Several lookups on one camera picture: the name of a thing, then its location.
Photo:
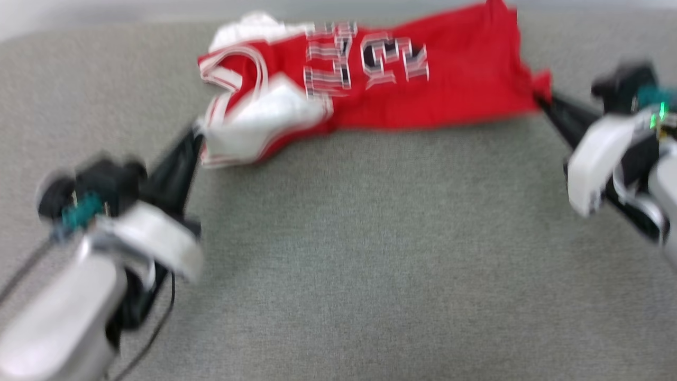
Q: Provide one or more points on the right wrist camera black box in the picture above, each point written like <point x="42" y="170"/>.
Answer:
<point x="624" y="87"/>

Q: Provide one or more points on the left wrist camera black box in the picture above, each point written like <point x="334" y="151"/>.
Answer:
<point x="111" y="180"/>

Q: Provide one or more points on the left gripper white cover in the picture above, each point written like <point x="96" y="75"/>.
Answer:
<point x="158" y="243"/>

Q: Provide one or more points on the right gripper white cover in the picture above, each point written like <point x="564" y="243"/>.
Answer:
<point x="603" y="159"/>

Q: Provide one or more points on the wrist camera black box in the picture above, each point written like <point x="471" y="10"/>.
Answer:
<point x="111" y="180"/>
<point x="624" y="87"/>

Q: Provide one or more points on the red and white basketball jersey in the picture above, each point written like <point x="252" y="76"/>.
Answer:
<point x="449" y="90"/>

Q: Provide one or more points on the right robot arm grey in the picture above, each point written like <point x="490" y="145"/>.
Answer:
<point x="667" y="201"/>

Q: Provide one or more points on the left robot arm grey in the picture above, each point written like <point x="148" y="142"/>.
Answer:
<point x="58" y="323"/>

